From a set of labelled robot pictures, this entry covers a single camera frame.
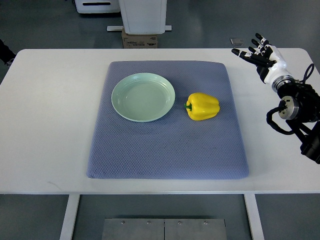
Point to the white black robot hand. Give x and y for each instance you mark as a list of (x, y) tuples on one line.
[(269, 62)]

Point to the yellow bell pepper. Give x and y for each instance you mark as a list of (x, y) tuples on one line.
[(201, 106)]

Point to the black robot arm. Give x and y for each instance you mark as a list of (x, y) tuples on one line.
[(299, 106)]

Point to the small grey floor plate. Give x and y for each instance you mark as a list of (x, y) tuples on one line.
[(236, 41)]

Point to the light green plate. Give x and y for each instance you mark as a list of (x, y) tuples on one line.
[(143, 97)]

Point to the blue textured mat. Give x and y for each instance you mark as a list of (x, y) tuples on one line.
[(174, 146)]

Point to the white column stand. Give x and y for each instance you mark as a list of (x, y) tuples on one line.
[(142, 17)]

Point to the cardboard box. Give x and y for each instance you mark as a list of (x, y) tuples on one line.
[(139, 41)]

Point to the right white table leg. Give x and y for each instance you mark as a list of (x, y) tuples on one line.
[(253, 215)]

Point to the white table leg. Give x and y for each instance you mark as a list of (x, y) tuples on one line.
[(70, 215), (253, 215)]

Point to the white cabinet with slot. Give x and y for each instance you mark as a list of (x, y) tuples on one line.
[(97, 6)]

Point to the black object at left edge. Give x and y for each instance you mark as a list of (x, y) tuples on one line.
[(6, 54)]

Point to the left white table leg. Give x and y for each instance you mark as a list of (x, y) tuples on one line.
[(70, 215)]

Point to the grey metal base plate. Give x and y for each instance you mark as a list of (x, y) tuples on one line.
[(164, 229)]

